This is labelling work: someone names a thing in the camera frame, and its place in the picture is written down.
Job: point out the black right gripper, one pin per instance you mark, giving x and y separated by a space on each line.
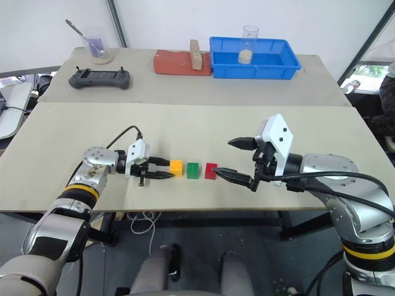
264 160

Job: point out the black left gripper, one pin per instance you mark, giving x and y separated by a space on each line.
139 170

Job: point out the yellow toy brick cube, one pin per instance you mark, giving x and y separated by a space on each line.
176 168

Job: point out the red toy brick cube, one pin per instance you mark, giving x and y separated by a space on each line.
210 171

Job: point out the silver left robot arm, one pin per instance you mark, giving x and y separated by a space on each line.
78 172

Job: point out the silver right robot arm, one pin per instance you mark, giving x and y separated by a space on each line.
345 197

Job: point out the green toy brick cube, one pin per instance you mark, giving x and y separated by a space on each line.
192 170

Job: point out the blue plastic bin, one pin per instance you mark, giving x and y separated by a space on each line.
253 58

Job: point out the red mat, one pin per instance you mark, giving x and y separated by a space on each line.
179 63

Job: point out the grey handheld controller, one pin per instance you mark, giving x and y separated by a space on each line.
98 79

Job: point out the wooden block with holes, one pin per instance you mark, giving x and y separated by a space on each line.
195 55

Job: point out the grey robot right leg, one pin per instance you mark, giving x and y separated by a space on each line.
236 274

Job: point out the tall clear glass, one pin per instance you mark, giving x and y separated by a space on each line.
248 44

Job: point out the round beige coaster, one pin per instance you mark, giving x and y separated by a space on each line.
102 59

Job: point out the clear glass beaker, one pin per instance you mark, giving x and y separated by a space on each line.
97 46

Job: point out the metal spoon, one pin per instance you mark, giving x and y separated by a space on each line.
81 34

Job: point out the person in dark clothes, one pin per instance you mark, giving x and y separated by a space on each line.
385 101

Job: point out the grey side desk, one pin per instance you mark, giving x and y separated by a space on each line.
12 108

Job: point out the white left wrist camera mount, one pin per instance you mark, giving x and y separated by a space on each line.
138 152

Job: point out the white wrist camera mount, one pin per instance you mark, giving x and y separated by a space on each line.
279 135
138 152

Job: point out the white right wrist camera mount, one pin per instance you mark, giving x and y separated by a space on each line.
279 135

